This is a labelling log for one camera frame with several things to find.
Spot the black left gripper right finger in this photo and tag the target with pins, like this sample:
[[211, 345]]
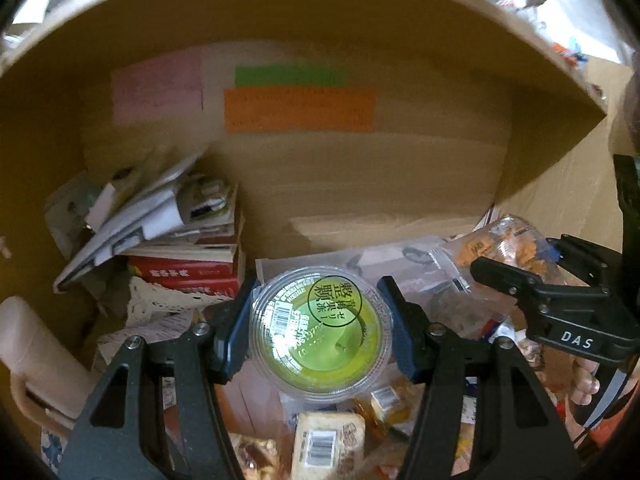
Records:
[[517, 433]]

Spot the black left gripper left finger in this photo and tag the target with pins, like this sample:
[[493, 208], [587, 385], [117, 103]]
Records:
[[120, 433]]

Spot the orange snack clear bag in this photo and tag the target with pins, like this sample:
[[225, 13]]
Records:
[[509, 240]]

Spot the beige rice cracker pack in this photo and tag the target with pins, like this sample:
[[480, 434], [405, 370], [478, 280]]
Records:
[[328, 445]]

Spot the green jelly cup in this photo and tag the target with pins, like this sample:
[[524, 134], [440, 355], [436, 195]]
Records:
[[320, 334]]

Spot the brown nut brittle pack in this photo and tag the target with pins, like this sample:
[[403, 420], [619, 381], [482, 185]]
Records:
[[258, 458]]

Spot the person right hand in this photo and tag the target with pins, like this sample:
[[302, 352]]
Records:
[[584, 382]]

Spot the white lace cloth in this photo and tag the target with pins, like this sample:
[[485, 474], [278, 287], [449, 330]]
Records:
[[150, 302]]

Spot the clear plastic storage box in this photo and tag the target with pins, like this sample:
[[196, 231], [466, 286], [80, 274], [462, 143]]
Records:
[[421, 270]]

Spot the stack of books and papers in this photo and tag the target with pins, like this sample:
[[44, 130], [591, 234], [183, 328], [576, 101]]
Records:
[[180, 203]]

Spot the pink sticky note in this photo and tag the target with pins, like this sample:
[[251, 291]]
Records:
[[161, 87]]

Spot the orange sticky note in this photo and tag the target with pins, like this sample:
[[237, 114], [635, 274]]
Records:
[[285, 108]]

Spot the green sticky note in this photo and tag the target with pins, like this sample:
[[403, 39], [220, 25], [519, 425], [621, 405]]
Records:
[[289, 75]]

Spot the wooden shelf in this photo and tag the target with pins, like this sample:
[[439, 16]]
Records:
[[88, 35]]

